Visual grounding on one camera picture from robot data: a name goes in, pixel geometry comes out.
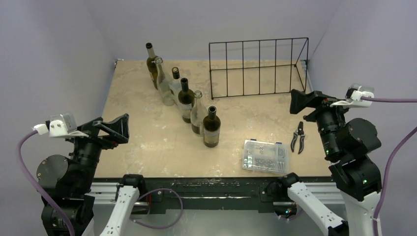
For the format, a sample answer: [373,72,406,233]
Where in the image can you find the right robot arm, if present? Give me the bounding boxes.
[264,85,382,236]

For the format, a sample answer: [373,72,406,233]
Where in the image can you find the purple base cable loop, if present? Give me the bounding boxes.
[128,188,184,230]

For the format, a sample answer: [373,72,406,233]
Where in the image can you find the clear slender glass bottle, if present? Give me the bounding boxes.
[190,90,208,136]

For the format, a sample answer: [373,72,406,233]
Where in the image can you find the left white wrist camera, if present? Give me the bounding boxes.
[32,113,89,138]

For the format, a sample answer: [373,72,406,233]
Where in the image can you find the dark green bottle white label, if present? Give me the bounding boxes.
[178,78,195,123]

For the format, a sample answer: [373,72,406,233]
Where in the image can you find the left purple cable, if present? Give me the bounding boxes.
[16,130,76,236]

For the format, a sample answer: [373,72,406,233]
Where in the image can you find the black aluminium mounting rail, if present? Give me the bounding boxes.
[89,177,344,214]

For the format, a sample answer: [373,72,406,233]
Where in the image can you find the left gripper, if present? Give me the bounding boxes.
[66,111,128,189]

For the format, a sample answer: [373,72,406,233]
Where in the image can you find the dark green wine bottle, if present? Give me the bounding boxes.
[203,106,221,148]

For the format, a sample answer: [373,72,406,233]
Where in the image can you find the clear bottle black cap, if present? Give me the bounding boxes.
[170,67,181,106]

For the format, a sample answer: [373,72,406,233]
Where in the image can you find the black wire wine rack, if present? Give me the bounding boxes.
[208,37,310,100]

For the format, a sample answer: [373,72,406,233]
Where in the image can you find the green bottle silver foil neck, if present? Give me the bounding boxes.
[146,42,158,89]

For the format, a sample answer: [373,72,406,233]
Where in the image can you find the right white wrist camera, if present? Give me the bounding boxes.
[330,84,374,108]

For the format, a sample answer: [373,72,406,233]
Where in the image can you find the tall clear glass bottle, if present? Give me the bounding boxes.
[154,56,174,106]

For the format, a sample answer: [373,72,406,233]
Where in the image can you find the black pliers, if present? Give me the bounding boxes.
[290,121,305,154]

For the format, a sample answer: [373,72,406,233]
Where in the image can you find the clear plastic screw box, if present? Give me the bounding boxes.
[242,139,290,175]

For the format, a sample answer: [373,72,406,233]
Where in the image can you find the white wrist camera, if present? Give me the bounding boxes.
[330,84,374,108]
[32,113,89,138]

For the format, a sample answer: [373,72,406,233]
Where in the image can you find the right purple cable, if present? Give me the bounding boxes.
[360,96,417,236]

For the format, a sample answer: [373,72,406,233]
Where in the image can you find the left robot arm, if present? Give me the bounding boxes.
[36,113,129,236]

